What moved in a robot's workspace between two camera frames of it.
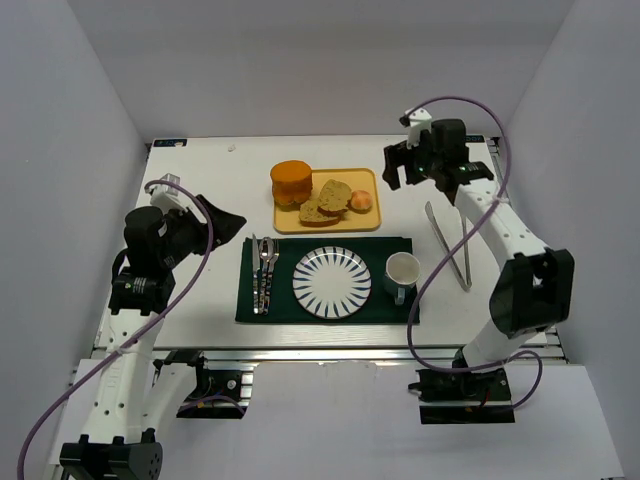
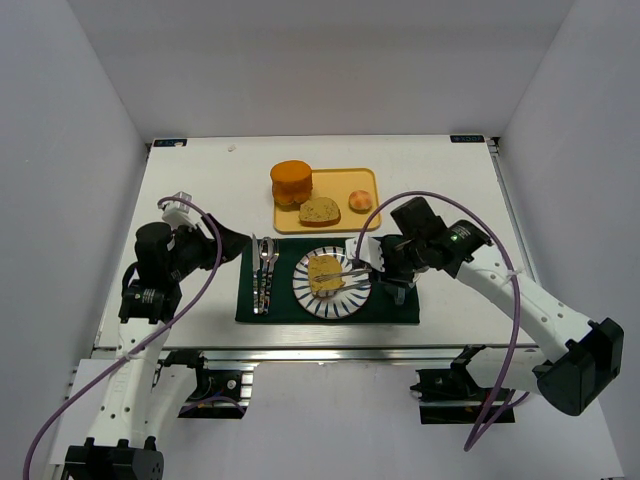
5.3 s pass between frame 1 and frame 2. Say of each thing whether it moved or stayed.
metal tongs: moved
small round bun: stayed
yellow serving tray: stayed
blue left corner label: stayed
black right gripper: moved
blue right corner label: stayed
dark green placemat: stayed
